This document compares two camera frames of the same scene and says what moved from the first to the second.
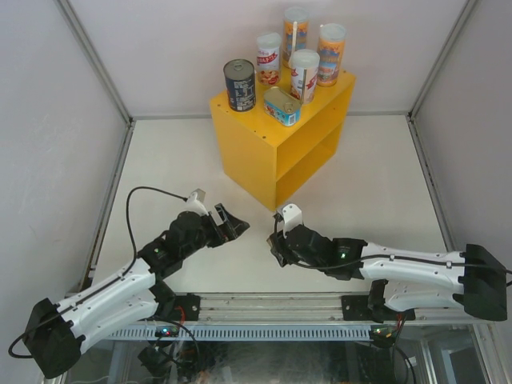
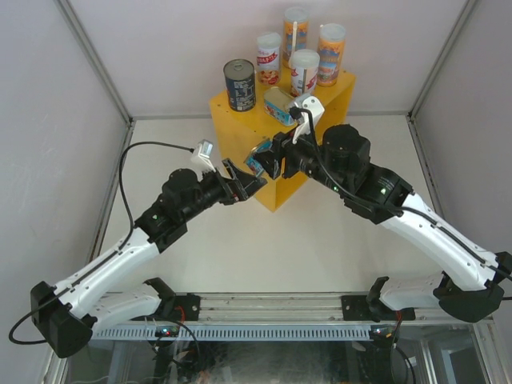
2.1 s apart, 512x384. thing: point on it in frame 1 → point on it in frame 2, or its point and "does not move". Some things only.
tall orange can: [330, 54] does not move
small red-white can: [304, 69] does not move
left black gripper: [225, 232] → [232, 190]
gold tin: [281, 106] does not move
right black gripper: [286, 253] → [283, 148]
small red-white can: [268, 51] does not move
